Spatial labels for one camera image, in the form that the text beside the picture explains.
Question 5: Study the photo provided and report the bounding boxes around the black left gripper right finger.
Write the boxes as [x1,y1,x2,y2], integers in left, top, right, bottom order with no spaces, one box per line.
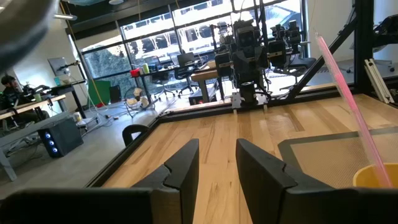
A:
[235,138,355,224]

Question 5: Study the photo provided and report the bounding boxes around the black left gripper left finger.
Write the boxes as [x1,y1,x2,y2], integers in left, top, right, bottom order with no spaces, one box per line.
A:
[132,138,200,224]

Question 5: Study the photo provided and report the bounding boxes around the pink plastic straw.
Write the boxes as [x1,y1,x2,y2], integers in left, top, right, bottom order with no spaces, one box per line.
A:
[315,30,394,189]

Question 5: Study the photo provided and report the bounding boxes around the yellow plastic cup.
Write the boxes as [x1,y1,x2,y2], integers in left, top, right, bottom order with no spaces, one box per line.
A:
[353,162,398,189]

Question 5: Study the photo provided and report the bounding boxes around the monitor on arm mount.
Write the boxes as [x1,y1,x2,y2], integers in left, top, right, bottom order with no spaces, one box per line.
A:
[47,57,71,77]

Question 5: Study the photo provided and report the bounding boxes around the grey seat office chair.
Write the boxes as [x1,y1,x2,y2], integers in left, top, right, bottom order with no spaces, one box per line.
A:
[273,55,318,77]

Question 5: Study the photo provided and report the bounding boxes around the wooden top desk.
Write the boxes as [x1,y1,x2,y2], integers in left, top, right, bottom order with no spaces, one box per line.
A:
[190,68,220,104]

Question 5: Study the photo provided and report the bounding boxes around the black office chair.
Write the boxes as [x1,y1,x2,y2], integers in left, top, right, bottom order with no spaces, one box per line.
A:
[151,55,175,98]
[173,52,200,95]

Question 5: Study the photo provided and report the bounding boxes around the grey bordered silicone baking mat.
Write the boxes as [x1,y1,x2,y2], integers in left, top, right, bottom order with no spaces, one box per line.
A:
[277,126,398,189]

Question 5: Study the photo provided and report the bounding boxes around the round floor fan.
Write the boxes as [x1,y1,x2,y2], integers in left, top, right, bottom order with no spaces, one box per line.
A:
[124,86,156,119]

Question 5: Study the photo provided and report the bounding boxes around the black office table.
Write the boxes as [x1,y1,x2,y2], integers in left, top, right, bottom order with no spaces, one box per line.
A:
[132,63,200,104]

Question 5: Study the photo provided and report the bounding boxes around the green board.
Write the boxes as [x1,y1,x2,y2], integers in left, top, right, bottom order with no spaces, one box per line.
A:
[88,80,112,107]

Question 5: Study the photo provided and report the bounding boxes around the black computer tower blue lights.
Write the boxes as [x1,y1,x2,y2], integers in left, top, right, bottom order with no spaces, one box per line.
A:
[37,117,85,158]

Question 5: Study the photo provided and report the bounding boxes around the silver aluminium extrusion bar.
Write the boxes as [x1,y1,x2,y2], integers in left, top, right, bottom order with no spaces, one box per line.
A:
[364,58,396,105]

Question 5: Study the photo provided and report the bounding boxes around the small black desk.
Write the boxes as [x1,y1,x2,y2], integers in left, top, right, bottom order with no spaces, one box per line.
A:
[50,80,88,119]

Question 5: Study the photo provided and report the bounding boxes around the grey bench table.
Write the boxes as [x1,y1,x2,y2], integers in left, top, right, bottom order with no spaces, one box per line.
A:
[0,111,71,182]

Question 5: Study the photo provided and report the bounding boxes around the long wooden desk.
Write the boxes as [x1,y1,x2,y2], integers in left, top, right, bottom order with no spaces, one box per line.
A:
[0,94,67,121]

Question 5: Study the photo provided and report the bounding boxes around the ceiling tube light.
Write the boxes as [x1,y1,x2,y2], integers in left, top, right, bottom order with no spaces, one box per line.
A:
[53,13,78,22]

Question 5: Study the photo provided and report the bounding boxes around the person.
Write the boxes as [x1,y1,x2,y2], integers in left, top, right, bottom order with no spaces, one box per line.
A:
[0,75,50,125]

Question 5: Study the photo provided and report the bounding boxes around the black aluminium table frame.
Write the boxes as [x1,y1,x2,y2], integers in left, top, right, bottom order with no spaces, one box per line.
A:
[85,0,398,189]

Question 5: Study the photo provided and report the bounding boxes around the black arched handle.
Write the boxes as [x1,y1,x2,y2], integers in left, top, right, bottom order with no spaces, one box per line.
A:
[121,124,150,147]

